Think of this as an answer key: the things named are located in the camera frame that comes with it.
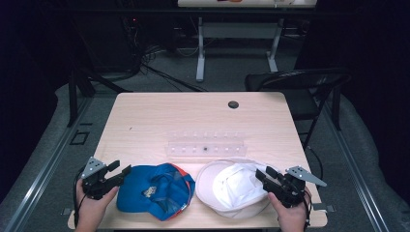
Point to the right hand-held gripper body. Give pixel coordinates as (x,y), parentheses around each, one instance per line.
(290,191)

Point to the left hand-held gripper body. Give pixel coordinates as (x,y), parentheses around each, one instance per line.
(93,185)

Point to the blue and orange cap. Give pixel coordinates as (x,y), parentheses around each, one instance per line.
(138,183)

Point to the white cap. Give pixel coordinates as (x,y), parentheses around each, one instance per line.
(235,190)

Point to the clear acrylic rack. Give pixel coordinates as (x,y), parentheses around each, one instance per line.
(206,145)

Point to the person's left hand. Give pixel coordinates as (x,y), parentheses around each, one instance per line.
(92,211)

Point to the person's right hand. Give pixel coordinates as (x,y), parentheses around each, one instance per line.
(293,217)

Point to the black folding chair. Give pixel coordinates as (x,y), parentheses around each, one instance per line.
(299,103)

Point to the black round table grommet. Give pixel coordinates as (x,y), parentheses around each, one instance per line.
(233,104)

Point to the black metal stand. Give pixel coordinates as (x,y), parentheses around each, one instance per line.
(73,96)

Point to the white desk with metal legs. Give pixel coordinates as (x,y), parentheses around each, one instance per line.
(238,30)

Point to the black floor socket frame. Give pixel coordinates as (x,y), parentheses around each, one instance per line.
(71,139)

